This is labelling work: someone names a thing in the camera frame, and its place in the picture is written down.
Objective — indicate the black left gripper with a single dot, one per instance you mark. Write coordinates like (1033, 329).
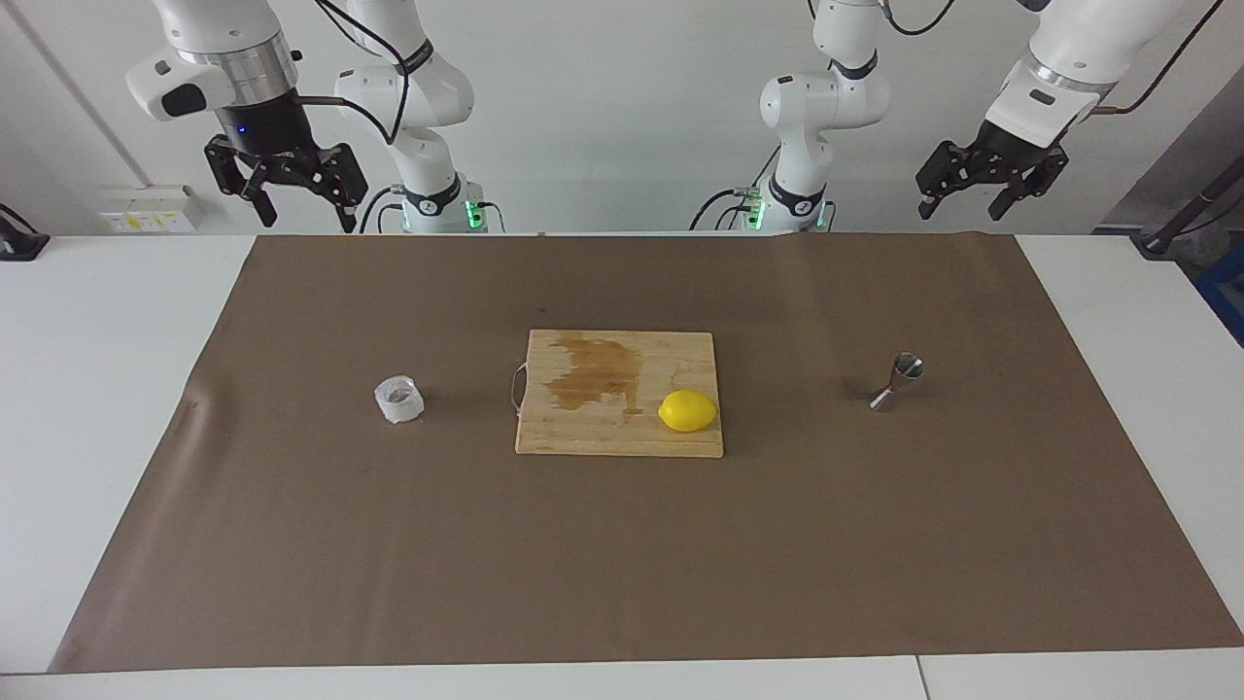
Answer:
(1011, 151)

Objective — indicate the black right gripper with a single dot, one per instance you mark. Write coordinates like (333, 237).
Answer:
(267, 131)

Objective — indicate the steel double jigger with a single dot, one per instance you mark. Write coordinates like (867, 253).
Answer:
(908, 367)

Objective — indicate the small clear glass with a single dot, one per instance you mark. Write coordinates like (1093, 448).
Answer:
(399, 408)

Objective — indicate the black stand pole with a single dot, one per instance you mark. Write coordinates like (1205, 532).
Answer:
(1181, 219)

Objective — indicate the blue crate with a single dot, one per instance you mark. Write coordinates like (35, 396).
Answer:
(1226, 292)

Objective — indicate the brown paper table mat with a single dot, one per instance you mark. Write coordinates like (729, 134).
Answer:
(292, 535)

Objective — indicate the yellow lemon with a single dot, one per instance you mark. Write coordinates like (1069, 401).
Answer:
(688, 410)

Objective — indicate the wooden cutting board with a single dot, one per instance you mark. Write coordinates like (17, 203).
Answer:
(603, 433)

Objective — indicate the white wall socket box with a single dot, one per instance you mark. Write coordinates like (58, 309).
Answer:
(146, 219)

